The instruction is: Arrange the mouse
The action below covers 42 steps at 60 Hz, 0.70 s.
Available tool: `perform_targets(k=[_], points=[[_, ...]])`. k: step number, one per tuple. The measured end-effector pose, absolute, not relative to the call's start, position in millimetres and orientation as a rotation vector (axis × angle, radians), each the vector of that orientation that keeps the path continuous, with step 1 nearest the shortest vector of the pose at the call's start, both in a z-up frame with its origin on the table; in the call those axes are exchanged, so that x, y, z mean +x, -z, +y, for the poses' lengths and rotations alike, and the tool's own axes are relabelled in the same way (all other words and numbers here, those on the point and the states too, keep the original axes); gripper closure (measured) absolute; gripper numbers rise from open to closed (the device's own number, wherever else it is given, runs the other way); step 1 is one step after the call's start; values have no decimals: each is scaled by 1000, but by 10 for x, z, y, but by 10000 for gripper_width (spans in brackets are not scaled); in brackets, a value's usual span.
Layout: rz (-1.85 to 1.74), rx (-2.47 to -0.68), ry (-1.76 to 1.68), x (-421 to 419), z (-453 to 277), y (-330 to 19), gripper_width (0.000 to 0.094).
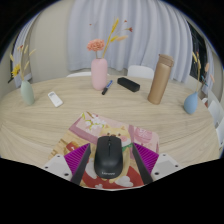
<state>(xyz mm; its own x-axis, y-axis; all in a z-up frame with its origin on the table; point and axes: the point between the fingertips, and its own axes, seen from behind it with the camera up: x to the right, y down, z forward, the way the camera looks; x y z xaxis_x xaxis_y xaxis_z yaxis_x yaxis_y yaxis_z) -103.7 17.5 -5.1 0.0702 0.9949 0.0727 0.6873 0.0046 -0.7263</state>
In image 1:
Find black rectangular box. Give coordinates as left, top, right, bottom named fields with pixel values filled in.
left=116, top=76, right=141, bottom=93

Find cartoon print mouse pad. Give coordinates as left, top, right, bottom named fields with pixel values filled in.
left=48, top=111, right=160, bottom=190

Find white and blue chairs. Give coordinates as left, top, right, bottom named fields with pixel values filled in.
left=206, top=98, right=224, bottom=148

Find dark window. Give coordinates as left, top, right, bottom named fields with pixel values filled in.
left=188, top=23, right=208, bottom=84
left=7, top=43, right=16, bottom=84

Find white remote control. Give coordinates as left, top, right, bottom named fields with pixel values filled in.
left=47, top=91, right=64, bottom=108

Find yellow dried flower bunch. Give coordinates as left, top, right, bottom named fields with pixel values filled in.
left=9, top=44, right=37, bottom=82

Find narrow white curtain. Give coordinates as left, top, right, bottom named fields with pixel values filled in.
left=203, top=44, right=216, bottom=98
left=12, top=16, right=39, bottom=88

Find pink and yellow flower bunch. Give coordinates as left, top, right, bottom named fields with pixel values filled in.
left=86, top=18, right=134, bottom=60

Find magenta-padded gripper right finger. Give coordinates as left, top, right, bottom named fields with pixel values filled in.
left=132, top=142, right=183, bottom=186

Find tan drink bottle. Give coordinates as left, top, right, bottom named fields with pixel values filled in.
left=147, top=54, right=175, bottom=106

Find low white chair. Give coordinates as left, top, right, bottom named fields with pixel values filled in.
left=66, top=71, right=93, bottom=78

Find black computer mouse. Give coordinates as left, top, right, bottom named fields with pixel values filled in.
left=93, top=135, right=123, bottom=179

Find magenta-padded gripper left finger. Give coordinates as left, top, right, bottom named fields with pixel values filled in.
left=42, top=142, right=92, bottom=186

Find blue and black marker pen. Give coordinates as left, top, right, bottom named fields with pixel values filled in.
left=101, top=79, right=114, bottom=96

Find blue vase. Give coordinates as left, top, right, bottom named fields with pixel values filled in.
left=183, top=91, right=199, bottom=115

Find wide white curtain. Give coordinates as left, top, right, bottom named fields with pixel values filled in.
left=66, top=0, right=194, bottom=84

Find pink vase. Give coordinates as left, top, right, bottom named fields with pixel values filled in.
left=90, top=57, right=109, bottom=91

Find pale green vase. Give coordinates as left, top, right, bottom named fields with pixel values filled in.
left=20, top=79, right=36, bottom=106

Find thin dried flower sprigs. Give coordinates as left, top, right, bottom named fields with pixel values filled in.
left=191, top=50, right=216, bottom=94

